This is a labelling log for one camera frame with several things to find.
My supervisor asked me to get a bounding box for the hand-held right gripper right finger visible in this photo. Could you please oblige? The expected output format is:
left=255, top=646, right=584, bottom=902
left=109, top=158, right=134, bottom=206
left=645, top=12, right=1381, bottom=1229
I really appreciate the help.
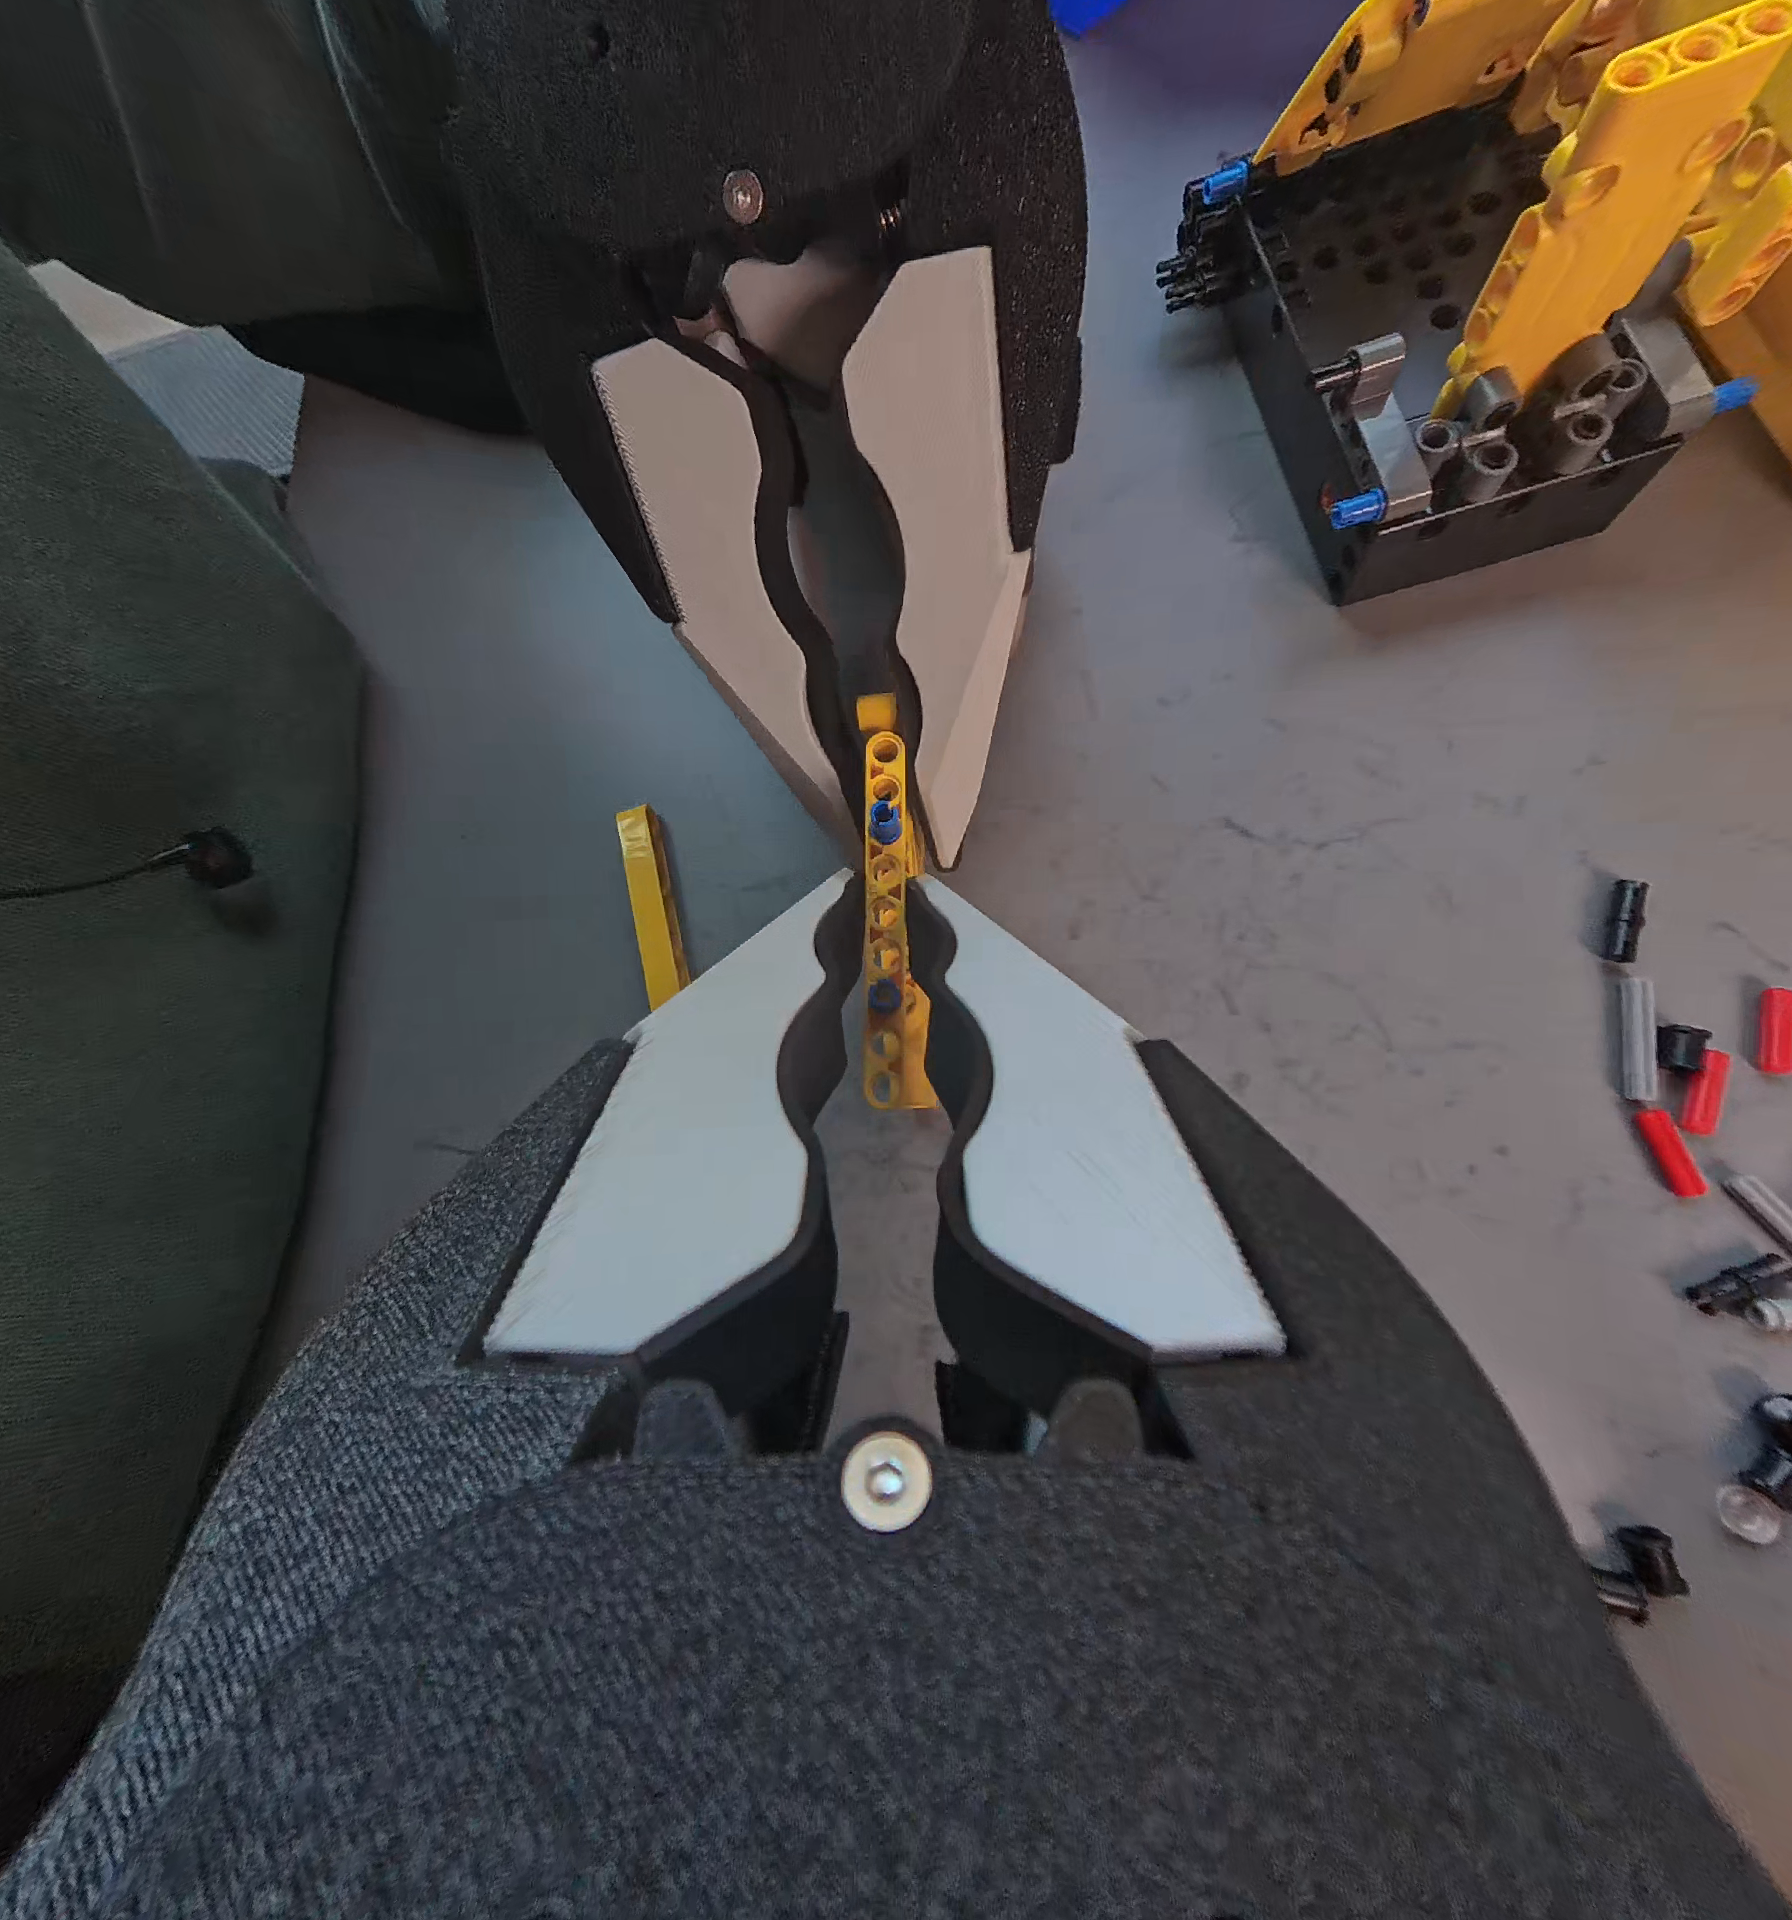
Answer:
left=906, top=874, right=1287, bottom=1453

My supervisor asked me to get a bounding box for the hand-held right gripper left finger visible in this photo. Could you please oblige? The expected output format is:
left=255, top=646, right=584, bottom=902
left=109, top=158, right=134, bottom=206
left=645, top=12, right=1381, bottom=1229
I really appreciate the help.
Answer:
left=478, top=866, right=855, bottom=1453

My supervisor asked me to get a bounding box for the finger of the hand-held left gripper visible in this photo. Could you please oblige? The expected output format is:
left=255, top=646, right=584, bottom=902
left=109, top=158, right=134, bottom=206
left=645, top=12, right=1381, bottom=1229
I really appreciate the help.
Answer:
left=592, top=330, right=870, bottom=874
left=837, top=243, right=1037, bottom=874

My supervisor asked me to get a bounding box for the yellow lego beam with blue pins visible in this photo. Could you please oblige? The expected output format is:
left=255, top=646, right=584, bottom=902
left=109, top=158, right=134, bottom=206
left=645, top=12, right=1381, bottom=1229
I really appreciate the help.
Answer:
left=854, top=731, right=938, bottom=1115

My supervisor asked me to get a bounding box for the long yellow lego beam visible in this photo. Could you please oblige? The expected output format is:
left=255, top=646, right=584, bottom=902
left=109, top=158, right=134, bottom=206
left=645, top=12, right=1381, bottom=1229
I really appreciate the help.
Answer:
left=617, top=806, right=695, bottom=1013

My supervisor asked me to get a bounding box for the black and yellow lego model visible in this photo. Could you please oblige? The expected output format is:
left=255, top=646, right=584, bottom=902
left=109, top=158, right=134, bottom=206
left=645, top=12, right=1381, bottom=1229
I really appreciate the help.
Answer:
left=1153, top=0, right=1792, bottom=609

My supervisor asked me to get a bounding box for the pile of small lego pins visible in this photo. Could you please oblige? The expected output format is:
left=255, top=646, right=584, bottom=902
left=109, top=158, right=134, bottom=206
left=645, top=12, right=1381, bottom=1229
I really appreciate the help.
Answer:
left=1586, top=874, right=1792, bottom=1627

